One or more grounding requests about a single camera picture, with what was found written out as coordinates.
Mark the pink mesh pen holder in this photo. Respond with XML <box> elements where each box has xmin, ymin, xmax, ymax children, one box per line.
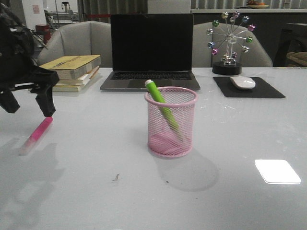
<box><xmin>144</xmin><ymin>86</ymin><xmax>198</xmax><ymax>158</ymax></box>

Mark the right grey armchair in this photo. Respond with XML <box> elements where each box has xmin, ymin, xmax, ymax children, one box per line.
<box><xmin>192</xmin><ymin>22</ymin><xmax>272</xmax><ymax>68</ymax></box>

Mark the middle white book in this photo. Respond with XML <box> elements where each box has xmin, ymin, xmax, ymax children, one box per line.
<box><xmin>57</xmin><ymin>66</ymin><xmax>99</xmax><ymax>86</ymax></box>

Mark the white computer mouse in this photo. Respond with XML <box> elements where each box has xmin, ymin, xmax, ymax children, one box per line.
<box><xmin>230</xmin><ymin>75</ymin><xmax>256</xmax><ymax>90</ymax></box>

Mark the bottom yellow book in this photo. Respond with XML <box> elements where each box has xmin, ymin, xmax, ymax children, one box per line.
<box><xmin>52</xmin><ymin>76</ymin><xmax>95</xmax><ymax>92</ymax></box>

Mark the pink highlighter pen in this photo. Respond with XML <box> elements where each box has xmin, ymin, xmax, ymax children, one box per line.
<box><xmin>19</xmin><ymin>117</ymin><xmax>53</xmax><ymax>156</ymax></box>

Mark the ferris wheel desk ornament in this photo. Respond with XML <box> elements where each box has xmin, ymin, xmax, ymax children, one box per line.
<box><xmin>207</xmin><ymin>11</ymin><xmax>256</xmax><ymax>75</ymax></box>

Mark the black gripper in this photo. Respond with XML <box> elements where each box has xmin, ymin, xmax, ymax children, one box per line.
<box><xmin>0</xmin><ymin>4</ymin><xmax>59</xmax><ymax>117</ymax></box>

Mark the top yellow book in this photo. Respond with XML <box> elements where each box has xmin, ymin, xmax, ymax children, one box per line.
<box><xmin>40</xmin><ymin>55</ymin><xmax>101</xmax><ymax>80</ymax></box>

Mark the yellow book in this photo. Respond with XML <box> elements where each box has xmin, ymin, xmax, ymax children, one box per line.
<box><xmin>52</xmin><ymin>76</ymin><xmax>95</xmax><ymax>92</ymax></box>
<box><xmin>40</xmin><ymin>55</ymin><xmax>101</xmax><ymax>80</ymax></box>

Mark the grey armchair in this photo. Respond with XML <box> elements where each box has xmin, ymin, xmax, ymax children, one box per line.
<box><xmin>37</xmin><ymin>21</ymin><xmax>112</xmax><ymax>68</ymax></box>
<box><xmin>192</xmin><ymin>22</ymin><xmax>272</xmax><ymax>68</ymax></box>

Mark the grey open laptop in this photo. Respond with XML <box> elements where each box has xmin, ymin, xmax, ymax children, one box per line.
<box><xmin>100</xmin><ymin>13</ymin><xmax>200</xmax><ymax>92</ymax></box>

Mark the red trash bin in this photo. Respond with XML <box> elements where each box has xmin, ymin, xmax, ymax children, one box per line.
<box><xmin>35</xmin><ymin>24</ymin><xmax>51</xmax><ymax>45</ymax></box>

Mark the left grey armchair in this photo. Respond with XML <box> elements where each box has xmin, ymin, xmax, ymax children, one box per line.
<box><xmin>37</xmin><ymin>21</ymin><xmax>112</xmax><ymax>68</ymax></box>

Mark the green highlighter pen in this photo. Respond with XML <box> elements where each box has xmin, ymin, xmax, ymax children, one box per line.
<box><xmin>145</xmin><ymin>80</ymin><xmax>184</xmax><ymax>141</ymax></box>

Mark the black mouse pad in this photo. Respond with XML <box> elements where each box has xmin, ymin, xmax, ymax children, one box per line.
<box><xmin>213</xmin><ymin>76</ymin><xmax>286</xmax><ymax>99</ymax></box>

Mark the fruit bowl on counter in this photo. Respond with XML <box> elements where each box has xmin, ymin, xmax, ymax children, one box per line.
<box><xmin>247</xmin><ymin>0</ymin><xmax>268</xmax><ymax>9</ymax></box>

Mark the dark chair far right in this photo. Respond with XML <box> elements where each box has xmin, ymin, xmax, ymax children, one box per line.
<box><xmin>273</xmin><ymin>23</ymin><xmax>307</xmax><ymax>67</ymax></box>

